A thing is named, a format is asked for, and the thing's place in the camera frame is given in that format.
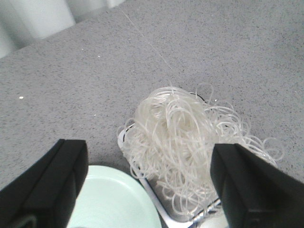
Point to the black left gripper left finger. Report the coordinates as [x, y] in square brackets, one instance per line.
[47, 191]

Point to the light green round plate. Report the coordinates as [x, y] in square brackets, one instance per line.
[110, 198]

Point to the grey pleated curtain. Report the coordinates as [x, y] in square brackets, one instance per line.
[23, 22]

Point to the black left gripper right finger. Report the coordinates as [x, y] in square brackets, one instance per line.
[254, 193]

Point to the silver digital kitchen scale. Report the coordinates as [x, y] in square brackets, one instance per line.
[171, 213]

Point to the white translucent vermicelli bundle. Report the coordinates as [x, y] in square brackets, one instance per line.
[173, 142]

